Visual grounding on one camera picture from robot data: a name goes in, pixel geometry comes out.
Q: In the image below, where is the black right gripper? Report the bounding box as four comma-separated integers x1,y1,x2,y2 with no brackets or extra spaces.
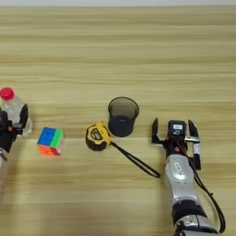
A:
151,118,202,159

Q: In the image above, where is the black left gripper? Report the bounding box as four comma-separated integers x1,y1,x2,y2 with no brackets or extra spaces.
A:
0,103,30,153

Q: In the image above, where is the clear bottle with red cap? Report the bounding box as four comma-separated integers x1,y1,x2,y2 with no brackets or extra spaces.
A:
0,87,33,140

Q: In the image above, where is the colourful puzzle cube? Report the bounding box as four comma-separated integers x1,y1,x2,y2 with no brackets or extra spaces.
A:
36,126,65,157

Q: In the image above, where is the yellow black tape measure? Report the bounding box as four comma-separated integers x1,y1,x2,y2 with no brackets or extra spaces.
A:
85,121,160,179

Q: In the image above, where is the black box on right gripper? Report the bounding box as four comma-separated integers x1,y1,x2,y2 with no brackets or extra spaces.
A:
167,120,187,139

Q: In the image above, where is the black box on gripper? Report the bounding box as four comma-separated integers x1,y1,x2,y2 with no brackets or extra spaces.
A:
0,110,9,134
167,120,187,139

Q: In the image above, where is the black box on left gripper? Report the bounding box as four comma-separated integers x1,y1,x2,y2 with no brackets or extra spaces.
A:
0,110,9,134

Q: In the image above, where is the white marker with black cap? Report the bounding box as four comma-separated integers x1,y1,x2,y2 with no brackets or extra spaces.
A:
192,142,203,171

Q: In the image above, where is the black mesh cup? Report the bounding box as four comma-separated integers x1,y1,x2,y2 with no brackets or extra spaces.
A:
107,96,140,138

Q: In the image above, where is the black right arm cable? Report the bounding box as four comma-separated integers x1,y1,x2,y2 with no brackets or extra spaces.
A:
181,141,227,234

